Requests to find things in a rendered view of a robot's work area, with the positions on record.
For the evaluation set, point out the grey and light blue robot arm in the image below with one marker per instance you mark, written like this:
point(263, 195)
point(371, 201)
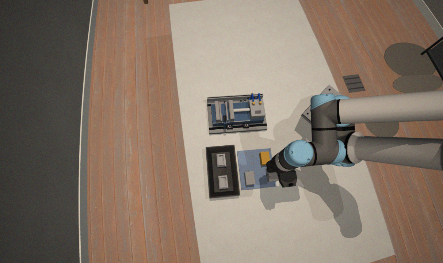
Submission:
point(334, 140)

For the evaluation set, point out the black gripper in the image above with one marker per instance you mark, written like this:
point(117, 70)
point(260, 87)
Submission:
point(287, 178)

